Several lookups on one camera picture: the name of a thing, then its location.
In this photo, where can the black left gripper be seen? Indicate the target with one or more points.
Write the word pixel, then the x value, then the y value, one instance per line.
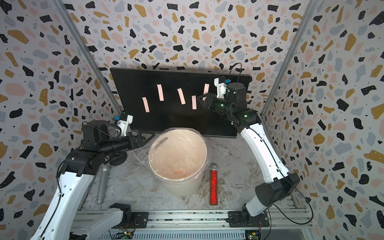
pixel 139 139

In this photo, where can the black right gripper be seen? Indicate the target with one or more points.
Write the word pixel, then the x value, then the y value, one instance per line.
pixel 212 101

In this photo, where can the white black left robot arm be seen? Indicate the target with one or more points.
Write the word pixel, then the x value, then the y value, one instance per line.
pixel 102 142

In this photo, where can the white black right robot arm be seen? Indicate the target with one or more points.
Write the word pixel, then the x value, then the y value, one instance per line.
pixel 230 102

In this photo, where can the black computer monitor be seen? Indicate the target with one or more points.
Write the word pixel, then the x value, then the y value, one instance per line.
pixel 133 84

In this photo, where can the cream bin with plastic liner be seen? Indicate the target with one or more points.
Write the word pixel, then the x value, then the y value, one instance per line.
pixel 179 149

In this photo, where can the grey metal cylinder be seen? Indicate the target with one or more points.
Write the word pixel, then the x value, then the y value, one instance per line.
pixel 105 170

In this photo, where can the red glitter tube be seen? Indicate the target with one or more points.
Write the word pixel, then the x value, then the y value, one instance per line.
pixel 214 185

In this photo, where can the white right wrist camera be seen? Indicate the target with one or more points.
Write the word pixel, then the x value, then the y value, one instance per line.
pixel 221 83

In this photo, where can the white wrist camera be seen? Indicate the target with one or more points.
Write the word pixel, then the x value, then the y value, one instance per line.
pixel 123 120
pixel 221 83

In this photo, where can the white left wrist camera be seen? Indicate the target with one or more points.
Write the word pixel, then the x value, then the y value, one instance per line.
pixel 123 120

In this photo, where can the aluminium frame post right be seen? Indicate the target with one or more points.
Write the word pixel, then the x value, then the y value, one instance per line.
pixel 290 54

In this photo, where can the aluminium frame post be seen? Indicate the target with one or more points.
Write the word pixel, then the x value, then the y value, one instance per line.
pixel 66 17
pixel 290 54

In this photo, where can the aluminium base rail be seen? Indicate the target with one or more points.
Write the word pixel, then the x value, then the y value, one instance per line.
pixel 290 224

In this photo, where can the aluminium frame post left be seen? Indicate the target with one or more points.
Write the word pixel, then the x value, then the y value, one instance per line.
pixel 66 17

